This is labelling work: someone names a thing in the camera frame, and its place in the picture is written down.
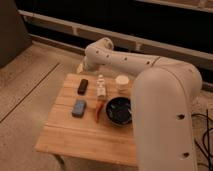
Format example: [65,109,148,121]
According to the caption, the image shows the black eraser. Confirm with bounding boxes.
[77,79,88,95]

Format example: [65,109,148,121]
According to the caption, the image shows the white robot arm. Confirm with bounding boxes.
[78,38,202,171]

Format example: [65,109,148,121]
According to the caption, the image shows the white ceramic cup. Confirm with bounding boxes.
[115,75,129,92]

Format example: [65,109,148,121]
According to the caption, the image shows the dark ceramic bowl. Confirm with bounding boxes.
[105,97,132,125]

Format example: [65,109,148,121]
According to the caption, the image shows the white small bottle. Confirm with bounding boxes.
[97,75,106,99]

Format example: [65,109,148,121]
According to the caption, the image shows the wooden table board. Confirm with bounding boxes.
[35,74,137,167]

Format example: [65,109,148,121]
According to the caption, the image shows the dark couch corner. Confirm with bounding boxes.
[0,0,32,68]

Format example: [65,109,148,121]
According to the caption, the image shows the white window frame rail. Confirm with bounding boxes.
[19,10,213,71]

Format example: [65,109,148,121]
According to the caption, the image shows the black cables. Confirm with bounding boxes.
[191,109,213,171]

